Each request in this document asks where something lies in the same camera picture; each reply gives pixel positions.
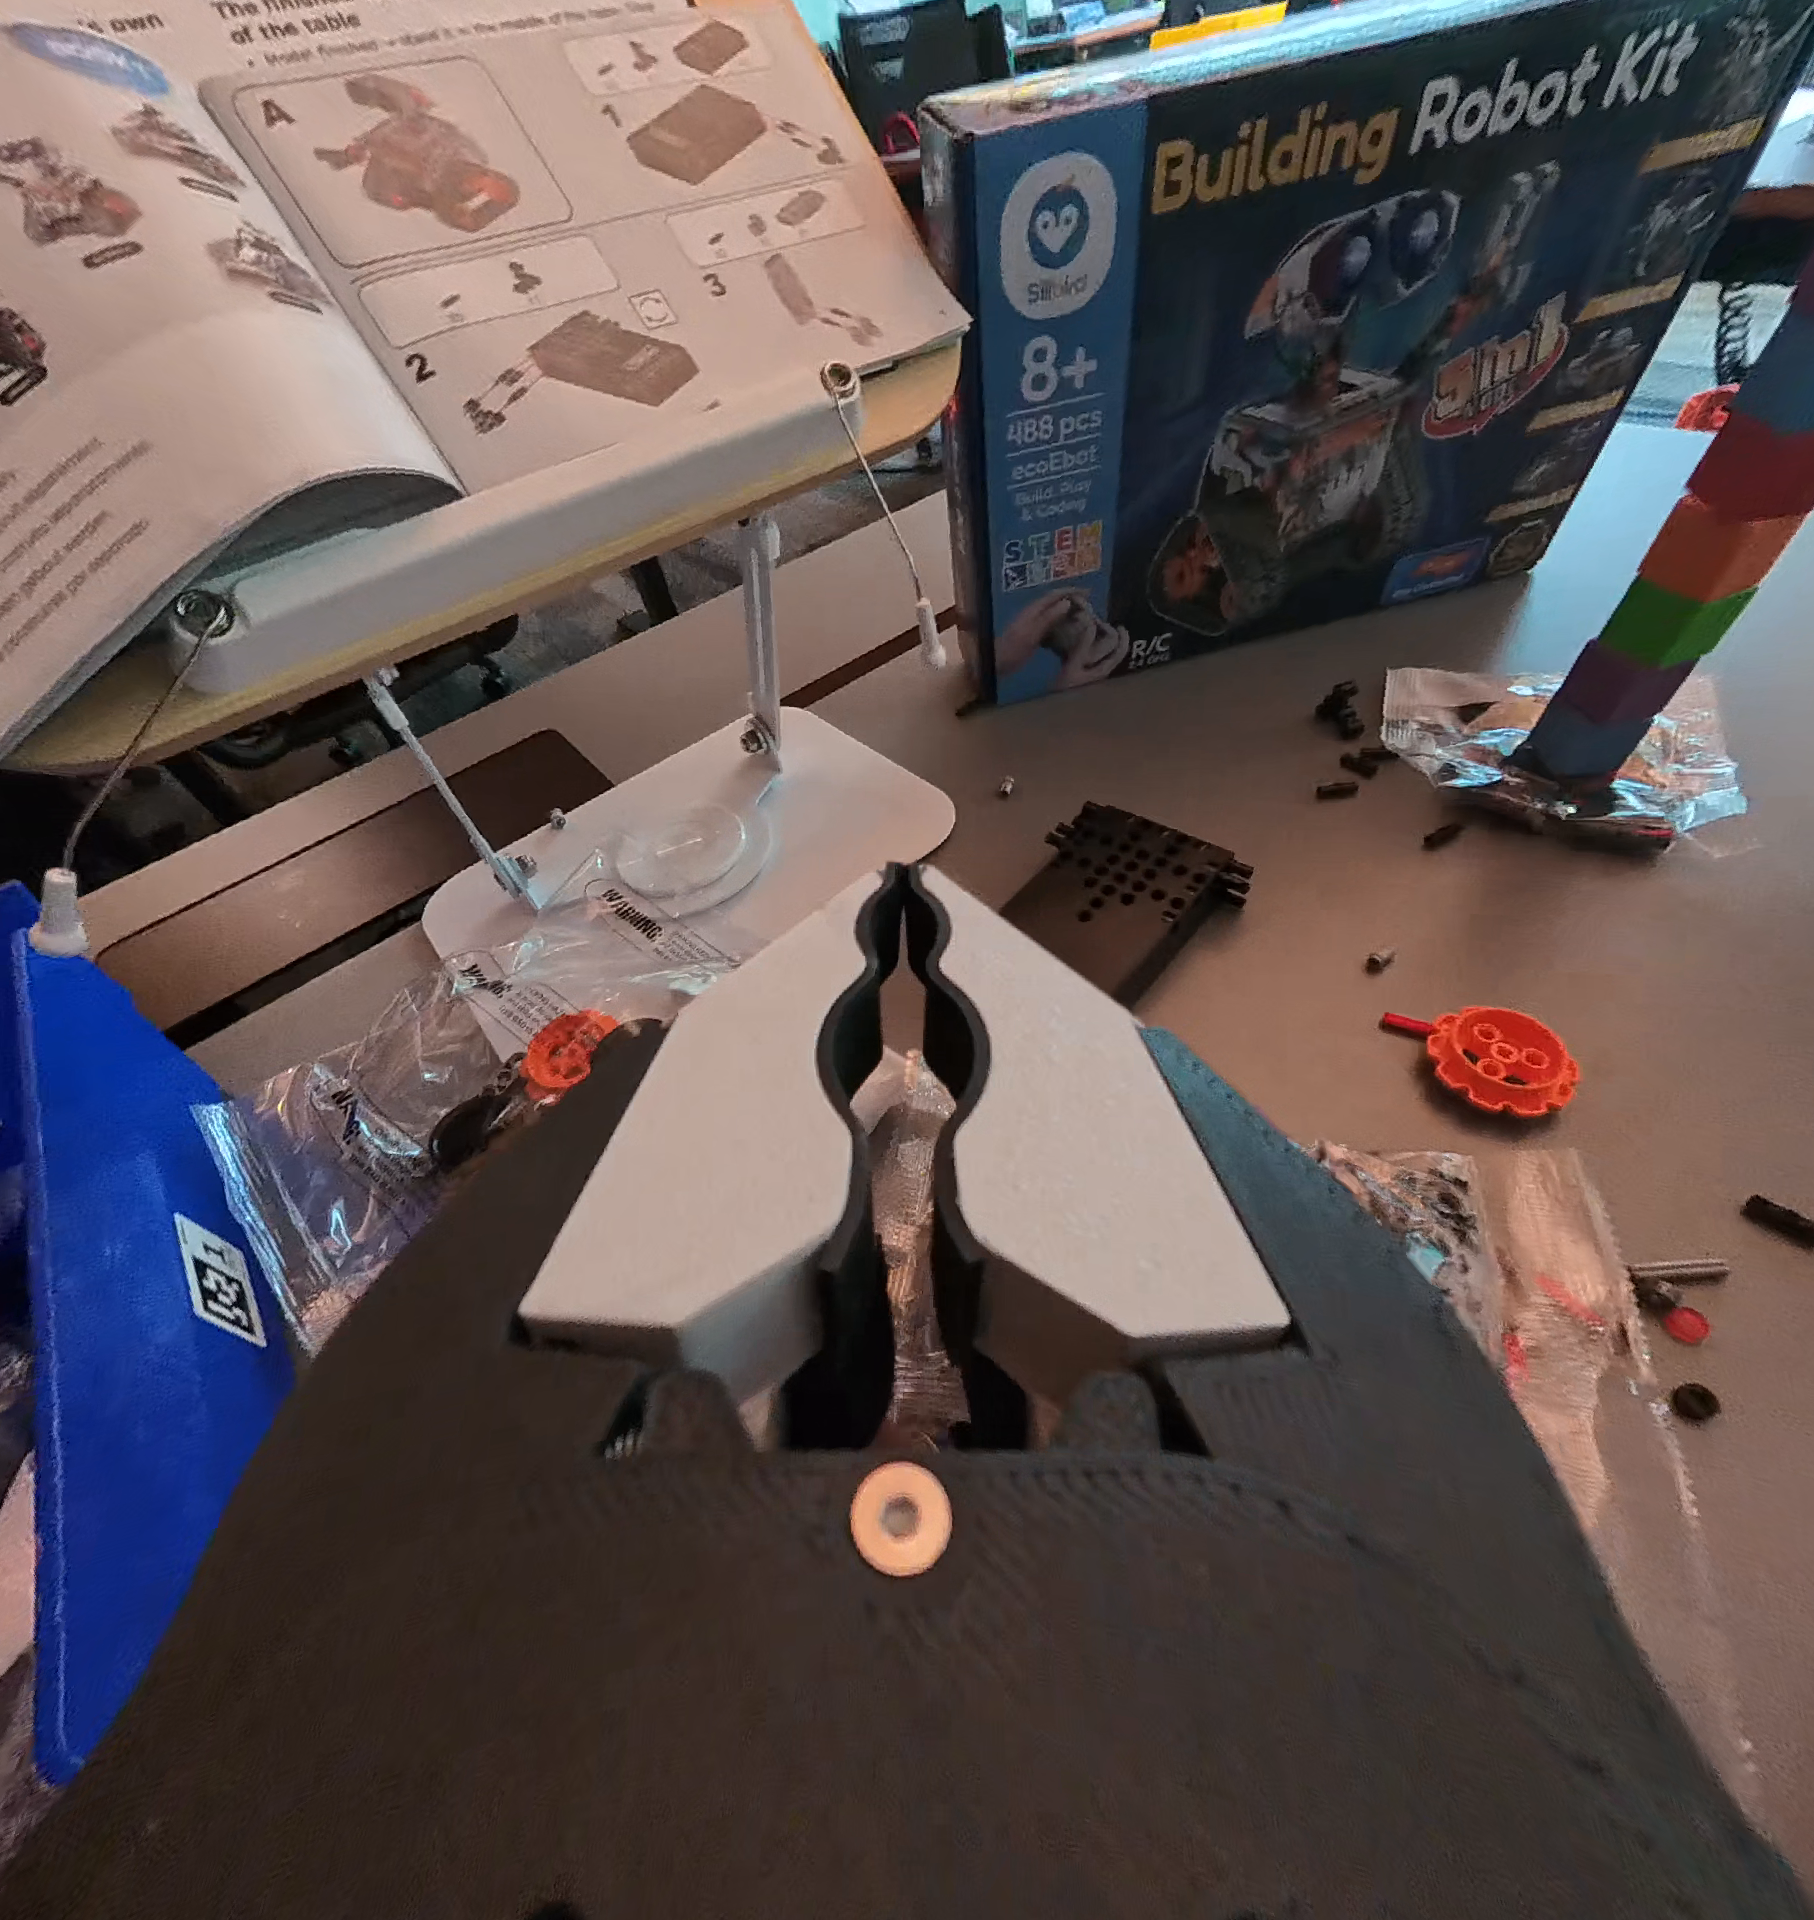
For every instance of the light blue foam cube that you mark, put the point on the light blue foam cube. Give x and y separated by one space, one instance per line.
1807 377

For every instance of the green foam cube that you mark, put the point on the green foam cube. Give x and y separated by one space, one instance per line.
1665 625

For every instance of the red foam cube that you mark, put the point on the red foam cube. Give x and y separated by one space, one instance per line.
1768 471

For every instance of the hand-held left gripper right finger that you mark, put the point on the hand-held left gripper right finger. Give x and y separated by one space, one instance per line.
1133 1200

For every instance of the instruction booklet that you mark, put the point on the instruction booklet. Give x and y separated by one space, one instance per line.
309 242

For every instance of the black small bushing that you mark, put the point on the black small bushing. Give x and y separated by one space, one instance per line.
1694 1403

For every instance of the grey axle rod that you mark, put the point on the grey axle rod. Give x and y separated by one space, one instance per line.
1678 1270

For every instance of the orange plastic gear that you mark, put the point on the orange plastic gear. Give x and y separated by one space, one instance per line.
1501 1059

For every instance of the clear empty plastic bag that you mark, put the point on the clear empty plastic bag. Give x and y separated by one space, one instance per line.
623 902

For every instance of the blue robot kit box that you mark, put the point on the blue robot kit box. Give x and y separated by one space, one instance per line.
1298 362

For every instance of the grey desk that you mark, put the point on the grey desk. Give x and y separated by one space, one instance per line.
1628 961

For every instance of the orange foam cube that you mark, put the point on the orange foam cube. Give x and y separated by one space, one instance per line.
1724 556

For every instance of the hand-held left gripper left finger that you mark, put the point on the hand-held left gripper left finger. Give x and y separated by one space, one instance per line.
682 1200

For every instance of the clear bag of grey beams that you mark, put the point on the clear bag of grey beams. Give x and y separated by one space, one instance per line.
1478 1231

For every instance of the blue plastic bin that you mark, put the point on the blue plastic bin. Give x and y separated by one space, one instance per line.
129 1352

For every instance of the white book stand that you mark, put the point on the white book stand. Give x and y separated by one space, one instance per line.
817 810

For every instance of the white label wheels bag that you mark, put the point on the white label wheels bag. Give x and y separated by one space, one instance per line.
396 1109

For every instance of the black office chair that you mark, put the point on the black office chair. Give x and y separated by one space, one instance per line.
336 707

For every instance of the silver plastic parts bag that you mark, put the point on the silver plastic parts bag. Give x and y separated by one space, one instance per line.
1446 736

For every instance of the black long pin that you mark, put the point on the black long pin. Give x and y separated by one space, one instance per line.
1788 1222

